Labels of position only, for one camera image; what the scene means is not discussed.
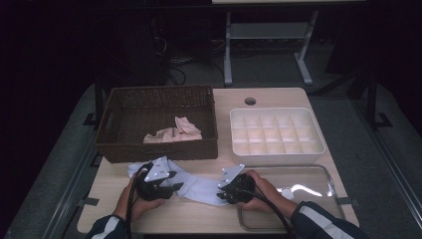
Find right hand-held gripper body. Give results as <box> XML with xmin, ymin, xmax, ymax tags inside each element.
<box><xmin>216</xmin><ymin>163</ymin><xmax>257</xmax><ymax>205</ymax></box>

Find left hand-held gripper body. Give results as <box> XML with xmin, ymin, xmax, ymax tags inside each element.
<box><xmin>135</xmin><ymin>157</ymin><xmax>177</xmax><ymax>202</ymax></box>

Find white cloth garment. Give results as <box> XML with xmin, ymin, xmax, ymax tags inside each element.
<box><xmin>126</xmin><ymin>155</ymin><xmax>234</xmax><ymax>207</ymax></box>

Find white divided storage box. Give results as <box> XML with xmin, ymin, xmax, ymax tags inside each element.
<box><xmin>229</xmin><ymin>107</ymin><xmax>326</xmax><ymax>166</ymax></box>

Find brown wicker basket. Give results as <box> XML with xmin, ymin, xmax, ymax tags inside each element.
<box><xmin>95</xmin><ymin>85</ymin><xmax>220</xmax><ymax>164</ymax></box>

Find clear plastic lid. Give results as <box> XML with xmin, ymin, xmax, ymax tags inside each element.
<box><xmin>236</xmin><ymin>163</ymin><xmax>346</xmax><ymax>233</ymax></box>

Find person's left hand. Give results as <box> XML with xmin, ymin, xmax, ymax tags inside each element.
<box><xmin>113</xmin><ymin>175</ymin><xmax>167</xmax><ymax>222</ymax></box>

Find person's right hand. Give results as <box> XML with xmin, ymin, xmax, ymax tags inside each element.
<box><xmin>236</xmin><ymin>169</ymin><xmax>299</xmax><ymax>219</ymax></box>

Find grey tape strip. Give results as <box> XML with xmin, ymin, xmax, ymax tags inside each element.
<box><xmin>78</xmin><ymin>196</ymin><xmax>101</xmax><ymax>207</ymax></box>
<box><xmin>337</xmin><ymin>196</ymin><xmax>360</xmax><ymax>206</ymax></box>

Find black metal stand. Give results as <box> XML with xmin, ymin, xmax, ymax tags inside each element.
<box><xmin>83</xmin><ymin>71</ymin><xmax>105</xmax><ymax>127</ymax></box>
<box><xmin>365</xmin><ymin>70</ymin><xmax>394</xmax><ymax>131</ymax></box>

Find left hand-held gripper cable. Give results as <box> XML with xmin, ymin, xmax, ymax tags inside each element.
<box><xmin>124</xmin><ymin>163</ymin><xmax>154</xmax><ymax>239</ymax></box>

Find hand-held gripper cable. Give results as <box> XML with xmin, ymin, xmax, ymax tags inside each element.
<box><xmin>245</xmin><ymin>188</ymin><xmax>297</xmax><ymax>239</ymax></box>
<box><xmin>124</xmin><ymin>163</ymin><xmax>154</xmax><ymax>239</ymax></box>

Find right hand-held gripper cable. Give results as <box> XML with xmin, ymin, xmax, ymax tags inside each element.
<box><xmin>245</xmin><ymin>188</ymin><xmax>297</xmax><ymax>239</ymax></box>

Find floor cables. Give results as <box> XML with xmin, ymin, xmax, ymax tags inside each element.
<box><xmin>151</xmin><ymin>35</ymin><xmax>224</xmax><ymax>88</ymax></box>

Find grey metal frame table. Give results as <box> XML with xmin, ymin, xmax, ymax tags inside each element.
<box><xmin>211</xmin><ymin>0</ymin><xmax>366</xmax><ymax>88</ymax></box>

